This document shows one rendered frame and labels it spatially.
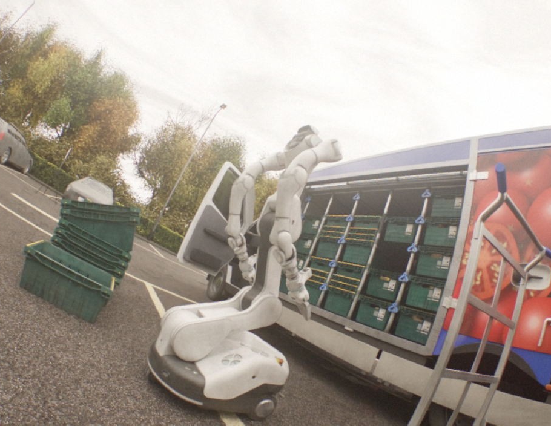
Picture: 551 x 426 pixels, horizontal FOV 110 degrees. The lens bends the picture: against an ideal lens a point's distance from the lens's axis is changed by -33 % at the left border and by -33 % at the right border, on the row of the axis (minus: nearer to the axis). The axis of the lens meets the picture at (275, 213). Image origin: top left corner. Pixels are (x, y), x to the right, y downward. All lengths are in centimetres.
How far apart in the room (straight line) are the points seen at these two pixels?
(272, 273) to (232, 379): 55
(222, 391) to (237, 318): 34
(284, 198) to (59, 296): 139
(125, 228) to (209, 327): 111
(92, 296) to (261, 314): 99
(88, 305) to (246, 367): 100
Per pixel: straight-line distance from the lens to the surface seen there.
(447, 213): 267
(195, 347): 130
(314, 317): 290
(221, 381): 124
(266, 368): 133
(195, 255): 435
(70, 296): 182
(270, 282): 143
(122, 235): 213
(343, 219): 335
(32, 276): 185
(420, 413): 97
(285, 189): 119
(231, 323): 132
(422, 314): 242
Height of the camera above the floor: 68
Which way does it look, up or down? 14 degrees up
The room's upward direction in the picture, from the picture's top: 24 degrees clockwise
